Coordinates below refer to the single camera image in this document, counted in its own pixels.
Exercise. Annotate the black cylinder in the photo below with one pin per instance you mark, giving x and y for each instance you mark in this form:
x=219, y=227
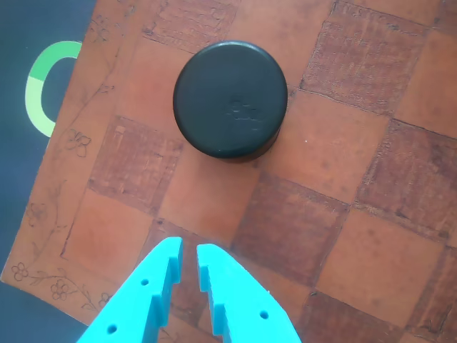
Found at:
x=228, y=100

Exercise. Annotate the brown leather chessboard mat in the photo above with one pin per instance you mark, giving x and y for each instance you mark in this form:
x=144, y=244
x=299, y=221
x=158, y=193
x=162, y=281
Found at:
x=321, y=186

